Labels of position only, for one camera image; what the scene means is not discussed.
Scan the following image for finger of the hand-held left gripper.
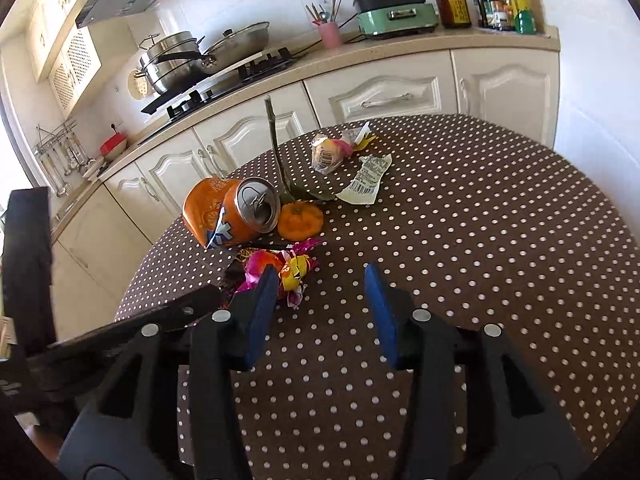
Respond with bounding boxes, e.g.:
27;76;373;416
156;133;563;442
47;284;222;357
0;187;57;361

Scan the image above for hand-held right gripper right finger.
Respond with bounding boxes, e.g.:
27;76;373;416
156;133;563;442
364;262;588;480

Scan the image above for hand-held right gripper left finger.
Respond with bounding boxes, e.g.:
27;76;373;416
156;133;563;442
57;264;279;480

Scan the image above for dark snack wrapper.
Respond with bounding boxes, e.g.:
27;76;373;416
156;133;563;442
222;257;252;307

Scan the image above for pink yellow candy wrapper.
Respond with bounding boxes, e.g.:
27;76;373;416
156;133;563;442
235;238;325;309

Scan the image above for hanging metal ladle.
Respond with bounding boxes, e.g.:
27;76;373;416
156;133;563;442
47;142;68;197

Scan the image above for crushed orange soda can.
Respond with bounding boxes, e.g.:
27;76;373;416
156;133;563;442
181;176;282;250

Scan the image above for orange tangerine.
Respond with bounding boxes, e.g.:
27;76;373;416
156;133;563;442
276;201;325;241

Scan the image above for brown polka-dot tablecloth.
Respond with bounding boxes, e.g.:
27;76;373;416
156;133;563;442
114;113;640;480

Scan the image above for hanging metal spoon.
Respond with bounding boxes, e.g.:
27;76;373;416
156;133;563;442
67;137;87;173

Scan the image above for white printed label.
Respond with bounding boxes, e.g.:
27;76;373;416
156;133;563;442
335;154;394;206

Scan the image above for red box on bowls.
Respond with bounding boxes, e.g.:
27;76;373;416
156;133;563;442
99;132;129;157

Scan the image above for plastic-wrapped bun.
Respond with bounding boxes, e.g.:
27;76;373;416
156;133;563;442
311;134;347;176

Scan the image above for clear crumpled wrapper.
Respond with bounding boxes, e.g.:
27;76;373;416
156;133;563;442
341;121;379;152

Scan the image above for green vegetable stalk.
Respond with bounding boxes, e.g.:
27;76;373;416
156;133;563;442
264;96;336;206

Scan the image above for cream perforated steamer plate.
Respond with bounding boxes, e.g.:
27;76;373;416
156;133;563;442
127;69;151;101

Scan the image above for black gas stove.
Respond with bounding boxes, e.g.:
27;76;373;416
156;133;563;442
140;47;297;120

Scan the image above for stainless steamer pot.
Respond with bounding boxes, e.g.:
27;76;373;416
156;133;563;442
137;31;209;96

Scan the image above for light cutting board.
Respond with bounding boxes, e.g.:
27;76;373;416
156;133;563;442
200;51;265;82

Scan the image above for beige countertop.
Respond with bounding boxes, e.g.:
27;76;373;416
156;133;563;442
50;24;562;241

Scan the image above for steel wok with lid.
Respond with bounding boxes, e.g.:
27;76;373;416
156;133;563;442
159;21;271;77

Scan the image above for pink utensil holder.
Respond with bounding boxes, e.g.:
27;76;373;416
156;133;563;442
312;20;344;50

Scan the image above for green electric grill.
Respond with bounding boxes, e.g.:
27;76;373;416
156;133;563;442
353;0;441;40

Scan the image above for bundle of chopsticks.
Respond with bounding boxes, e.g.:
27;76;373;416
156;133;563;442
305;0;344;25

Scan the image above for green yellow bottle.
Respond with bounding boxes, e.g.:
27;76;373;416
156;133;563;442
505;0;537;35

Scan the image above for wall utensil rack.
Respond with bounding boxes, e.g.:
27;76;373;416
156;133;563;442
34;119;81;150

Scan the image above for lattice door wall cabinet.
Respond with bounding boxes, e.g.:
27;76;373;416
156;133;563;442
47;25;104;114

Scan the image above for cream wall cabinets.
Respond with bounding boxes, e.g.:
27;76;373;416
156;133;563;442
25;0;132;82

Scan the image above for black power cable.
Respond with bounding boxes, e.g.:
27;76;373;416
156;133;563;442
280;30;362;62

